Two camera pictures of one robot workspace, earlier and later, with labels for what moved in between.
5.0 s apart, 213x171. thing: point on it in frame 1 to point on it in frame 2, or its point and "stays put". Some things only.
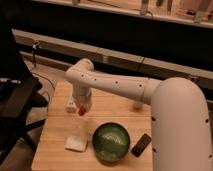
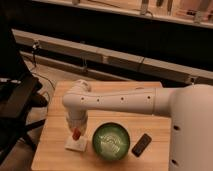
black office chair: (19, 98) stays put
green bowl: (111, 141) stays put
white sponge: (76, 143) stays put
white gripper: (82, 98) to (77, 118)
